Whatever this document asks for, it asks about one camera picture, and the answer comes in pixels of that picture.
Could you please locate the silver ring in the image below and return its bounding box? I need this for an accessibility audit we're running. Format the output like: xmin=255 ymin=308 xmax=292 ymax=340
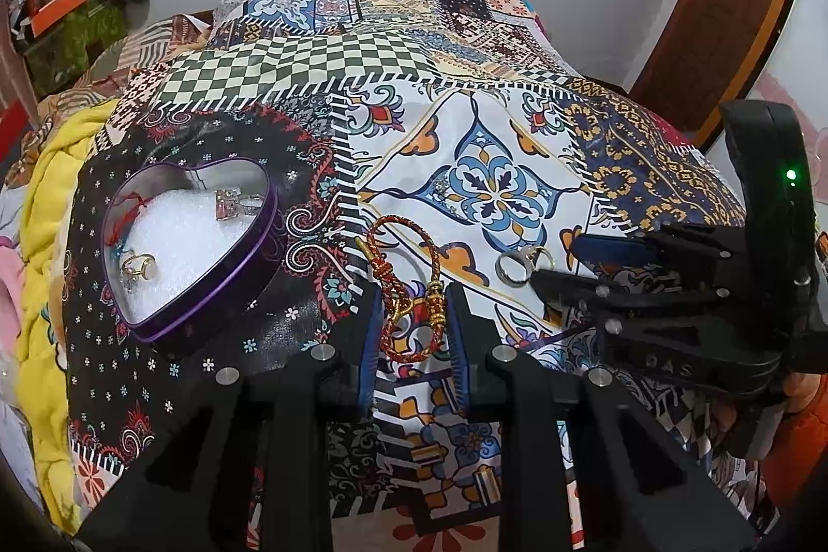
xmin=494 ymin=244 xmax=559 ymax=289

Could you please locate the red gold braided bracelet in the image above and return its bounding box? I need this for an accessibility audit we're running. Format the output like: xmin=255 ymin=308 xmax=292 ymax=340
xmin=356 ymin=213 xmax=449 ymax=363

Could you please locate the silver crystal earring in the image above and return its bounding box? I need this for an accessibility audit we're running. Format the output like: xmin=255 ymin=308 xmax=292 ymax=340
xmin=215 ymin=188 xmax=264 ymax=221

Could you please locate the person's right hand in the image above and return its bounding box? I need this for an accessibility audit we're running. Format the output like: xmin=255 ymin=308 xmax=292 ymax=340
xmin=783 ymin=372 xmax=826 ymax=420

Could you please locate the patchwork patterned bedspread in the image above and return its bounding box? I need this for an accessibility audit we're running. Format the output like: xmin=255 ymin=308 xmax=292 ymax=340
xmin=63 ymin=0 xmax=744 ymax=511

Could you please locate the purple heart-shaped tin box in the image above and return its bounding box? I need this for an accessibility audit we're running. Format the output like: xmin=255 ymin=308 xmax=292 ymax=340
xmin=102 ymin=157 xmax=286 ymax=353

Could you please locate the brown wooden wardrobe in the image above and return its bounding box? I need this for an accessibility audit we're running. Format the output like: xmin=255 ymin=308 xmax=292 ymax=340
xmin=631 ymin=0 xmax=793 ymax=147

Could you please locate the yellow fleece blanket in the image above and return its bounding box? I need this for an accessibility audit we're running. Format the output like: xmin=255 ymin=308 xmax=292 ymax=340
xmin=16 ymin=99 xmax=118 ymax=534

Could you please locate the pink plush headband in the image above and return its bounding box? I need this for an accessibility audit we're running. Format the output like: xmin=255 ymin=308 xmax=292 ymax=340
xmin=0 ymin=237 xmax=24 ymax=354

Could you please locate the striped beige quilt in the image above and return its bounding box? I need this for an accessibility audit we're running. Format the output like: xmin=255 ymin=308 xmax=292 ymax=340
xmin=2 ymin=11 xmax=213 ymax=188

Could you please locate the green patterned storage box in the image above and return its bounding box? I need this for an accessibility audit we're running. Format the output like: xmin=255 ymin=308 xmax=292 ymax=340
xmin=22 ymin=0 xmax=128 ymax=98

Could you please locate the orange shoe box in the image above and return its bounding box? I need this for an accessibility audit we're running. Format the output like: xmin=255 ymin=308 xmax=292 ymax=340
xmin=31 ymin=0 xmax=87 ymax=38

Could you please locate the gold pearl ring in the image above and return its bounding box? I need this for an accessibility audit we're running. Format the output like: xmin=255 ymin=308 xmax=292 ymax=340
xmin=117 ymin=250 xmax=160 ymax=294

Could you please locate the red string bracelet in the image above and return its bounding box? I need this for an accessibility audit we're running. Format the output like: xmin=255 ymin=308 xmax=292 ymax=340
xmin=103 ymin=189 xmax=155 ymax=249

